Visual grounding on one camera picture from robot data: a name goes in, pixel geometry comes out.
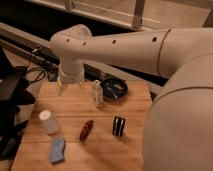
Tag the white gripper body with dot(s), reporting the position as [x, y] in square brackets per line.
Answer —
[71, 75]

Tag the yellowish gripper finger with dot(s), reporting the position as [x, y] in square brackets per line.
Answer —
[81, 85]
[60, 86]

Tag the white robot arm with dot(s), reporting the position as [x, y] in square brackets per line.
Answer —
[178, 130]

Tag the small clear bottle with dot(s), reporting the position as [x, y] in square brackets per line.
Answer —
[97, 92]

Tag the black round bowl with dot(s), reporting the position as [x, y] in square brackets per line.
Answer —
[114, 89]

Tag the dark red oblong object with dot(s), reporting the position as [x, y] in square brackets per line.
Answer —
[86, 131]

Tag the black equipment at left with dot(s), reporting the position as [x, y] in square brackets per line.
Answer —
[13, 92]

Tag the black and white block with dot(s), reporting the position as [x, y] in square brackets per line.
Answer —
[118, 126]

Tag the metal rail beam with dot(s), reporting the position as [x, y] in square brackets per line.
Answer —
[22, 43]

